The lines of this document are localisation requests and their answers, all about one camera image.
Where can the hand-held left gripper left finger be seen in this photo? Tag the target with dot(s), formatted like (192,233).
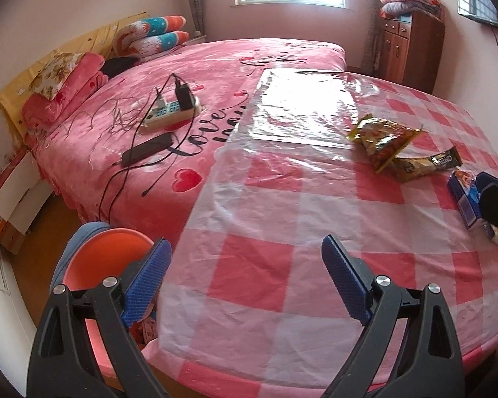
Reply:
(147,286)

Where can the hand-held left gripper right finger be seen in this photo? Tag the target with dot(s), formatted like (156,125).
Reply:
(344,282)

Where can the blue snack box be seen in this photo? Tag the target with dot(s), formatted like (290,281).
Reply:
(464,199)

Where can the orange trash bin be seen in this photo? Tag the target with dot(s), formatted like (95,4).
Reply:
(103,244)

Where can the red white packet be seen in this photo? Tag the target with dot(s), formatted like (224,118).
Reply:
(145,331)

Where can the brown gold snack wrapper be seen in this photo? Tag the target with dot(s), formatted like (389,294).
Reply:
(423,165)

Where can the pink checkered plastic tablecloth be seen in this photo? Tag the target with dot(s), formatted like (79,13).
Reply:
(274,215)

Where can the golden red snack bag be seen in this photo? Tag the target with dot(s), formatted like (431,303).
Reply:
(381,141)

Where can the black adapter brick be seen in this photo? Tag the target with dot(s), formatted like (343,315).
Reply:
(149,148)

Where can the orange cardboard box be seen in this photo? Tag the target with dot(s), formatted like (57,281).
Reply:
(0,232)

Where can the white cardboard box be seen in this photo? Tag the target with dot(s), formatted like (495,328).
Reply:
(20,190)

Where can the white power strip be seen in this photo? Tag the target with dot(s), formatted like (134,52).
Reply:
(166,115)

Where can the wooden cabinet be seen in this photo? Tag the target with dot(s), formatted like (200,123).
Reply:
(415,49)

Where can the clear plastic sheet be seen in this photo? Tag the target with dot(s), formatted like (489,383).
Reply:
(298,107)

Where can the black plug charger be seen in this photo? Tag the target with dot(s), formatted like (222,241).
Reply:
(185,97)

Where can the pink folded blanket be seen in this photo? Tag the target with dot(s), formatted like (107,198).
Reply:
(37,110)

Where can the grey folded quilt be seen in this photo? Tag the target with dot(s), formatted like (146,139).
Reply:
(415,9)

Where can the grey checked curtain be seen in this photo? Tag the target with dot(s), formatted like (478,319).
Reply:
(195,0)
(371,29)

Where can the black garment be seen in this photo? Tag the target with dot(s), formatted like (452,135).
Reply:
(120,66)

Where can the floral pillow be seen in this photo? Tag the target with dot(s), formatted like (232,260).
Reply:
(58,72)

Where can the cartoon printed rolled quilt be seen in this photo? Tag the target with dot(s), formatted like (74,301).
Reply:
(162,43)
(157,25)

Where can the white nightstand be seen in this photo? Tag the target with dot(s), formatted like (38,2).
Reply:
(197,36)

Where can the yellow headboard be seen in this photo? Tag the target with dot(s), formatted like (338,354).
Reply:
(87,37)

